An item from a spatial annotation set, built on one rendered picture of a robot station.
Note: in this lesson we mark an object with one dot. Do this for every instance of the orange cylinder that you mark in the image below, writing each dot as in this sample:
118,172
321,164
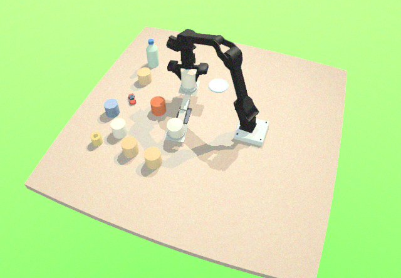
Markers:
158,105

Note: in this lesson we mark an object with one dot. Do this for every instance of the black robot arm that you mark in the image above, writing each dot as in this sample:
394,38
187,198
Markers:
232,59

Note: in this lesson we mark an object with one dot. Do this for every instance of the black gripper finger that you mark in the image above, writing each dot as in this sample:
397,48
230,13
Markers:
196,76
178,73

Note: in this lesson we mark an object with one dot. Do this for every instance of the white cylinder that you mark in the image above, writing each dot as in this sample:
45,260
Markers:
119,128
188,78
175,127

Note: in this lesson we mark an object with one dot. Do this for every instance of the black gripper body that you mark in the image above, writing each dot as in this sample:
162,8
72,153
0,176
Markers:
187,63

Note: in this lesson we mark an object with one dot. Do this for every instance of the white round dish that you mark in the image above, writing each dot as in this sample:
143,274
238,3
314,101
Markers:
218,85

